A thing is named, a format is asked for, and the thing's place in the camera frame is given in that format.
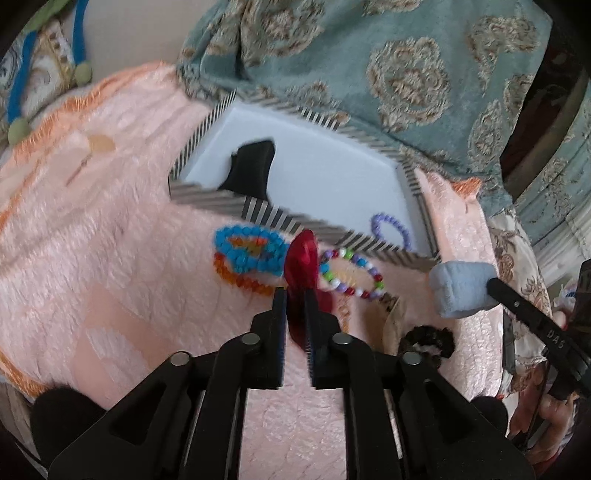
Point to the person's right hand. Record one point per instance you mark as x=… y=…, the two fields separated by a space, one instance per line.
x=547 y=415

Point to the narrow teal damask curtain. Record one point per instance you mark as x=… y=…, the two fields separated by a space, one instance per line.
x=554 y=194

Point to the dark brown scrunchie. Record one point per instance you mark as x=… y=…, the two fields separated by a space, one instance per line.
x=427 y=341

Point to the green and blue plush toy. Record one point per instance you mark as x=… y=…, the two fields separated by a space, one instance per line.
x=25 y=69

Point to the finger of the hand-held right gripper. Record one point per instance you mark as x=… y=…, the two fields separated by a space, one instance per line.
x=515 y=297

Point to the pink quilted blanket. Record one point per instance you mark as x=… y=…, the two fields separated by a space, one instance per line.
x=115 y=207

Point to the leopard print bow clip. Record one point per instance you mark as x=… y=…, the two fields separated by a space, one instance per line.
x=392 y=323

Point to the black cloth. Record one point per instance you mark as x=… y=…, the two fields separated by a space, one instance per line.
x=249 y=170

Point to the red scrunchie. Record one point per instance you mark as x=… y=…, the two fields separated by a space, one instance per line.
x=300 y=263

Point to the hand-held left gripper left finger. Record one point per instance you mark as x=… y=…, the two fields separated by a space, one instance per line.
x=279 y=332

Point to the embroidered floral cushion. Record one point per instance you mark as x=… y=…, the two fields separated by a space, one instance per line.
x=46 y=83

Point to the light blue fluffy scrunchie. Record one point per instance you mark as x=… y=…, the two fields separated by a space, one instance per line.
x=459 y=288

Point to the striped jewelry box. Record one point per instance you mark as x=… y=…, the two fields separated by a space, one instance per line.
x=323 y=161

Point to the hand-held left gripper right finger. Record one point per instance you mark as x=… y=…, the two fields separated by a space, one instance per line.
x=312 y=341

